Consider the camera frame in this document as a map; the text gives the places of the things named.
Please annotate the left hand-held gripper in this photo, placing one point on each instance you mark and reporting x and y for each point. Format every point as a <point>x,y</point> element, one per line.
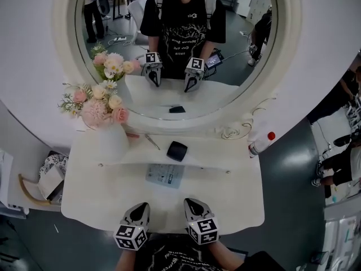
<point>130,234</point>

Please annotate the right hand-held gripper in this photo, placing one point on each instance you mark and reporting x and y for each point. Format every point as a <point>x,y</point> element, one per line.
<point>203,230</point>

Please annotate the white dressing table drawer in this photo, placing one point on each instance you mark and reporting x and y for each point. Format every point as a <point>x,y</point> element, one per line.
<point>93,196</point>

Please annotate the person's left forearm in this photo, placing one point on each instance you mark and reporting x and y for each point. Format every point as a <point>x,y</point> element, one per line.
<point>124,261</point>

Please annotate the person's right forearm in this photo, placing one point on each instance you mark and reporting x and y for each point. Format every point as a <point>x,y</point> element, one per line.
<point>227,254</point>

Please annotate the white dressing table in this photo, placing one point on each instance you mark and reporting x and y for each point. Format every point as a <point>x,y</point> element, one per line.
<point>214,154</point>

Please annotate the printed paper sheet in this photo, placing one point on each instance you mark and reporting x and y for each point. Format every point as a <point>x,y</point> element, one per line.
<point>165,176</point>

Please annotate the person's black printed t-shirt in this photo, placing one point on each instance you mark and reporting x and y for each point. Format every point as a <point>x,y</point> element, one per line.
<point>175,258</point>

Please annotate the black rounded case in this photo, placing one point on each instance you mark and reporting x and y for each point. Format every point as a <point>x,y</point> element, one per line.
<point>176,150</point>

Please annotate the metal tweezers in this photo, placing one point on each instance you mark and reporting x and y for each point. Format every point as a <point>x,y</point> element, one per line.
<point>152,141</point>

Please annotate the white ceramic vase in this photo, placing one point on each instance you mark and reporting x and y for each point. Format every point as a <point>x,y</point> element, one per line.
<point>112,145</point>

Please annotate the small pink stick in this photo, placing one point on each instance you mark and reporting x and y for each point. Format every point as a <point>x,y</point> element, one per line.
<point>132,135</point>

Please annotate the person's black trouser leg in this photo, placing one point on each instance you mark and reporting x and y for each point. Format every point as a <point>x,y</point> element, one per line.
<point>263,262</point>

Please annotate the clear bottle with red cap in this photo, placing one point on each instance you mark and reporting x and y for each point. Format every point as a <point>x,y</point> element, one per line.
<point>260,144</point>

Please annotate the black and white patterned bag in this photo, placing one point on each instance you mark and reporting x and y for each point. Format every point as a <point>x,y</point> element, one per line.
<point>52,176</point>

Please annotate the pink and white flower bouquet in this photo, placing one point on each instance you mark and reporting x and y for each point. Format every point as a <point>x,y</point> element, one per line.
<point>94,103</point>

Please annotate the round white framed mirror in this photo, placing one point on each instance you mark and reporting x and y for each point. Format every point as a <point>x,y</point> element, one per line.
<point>175,66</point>

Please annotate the white storage box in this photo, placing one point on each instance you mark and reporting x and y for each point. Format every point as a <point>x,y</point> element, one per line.
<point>341,238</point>

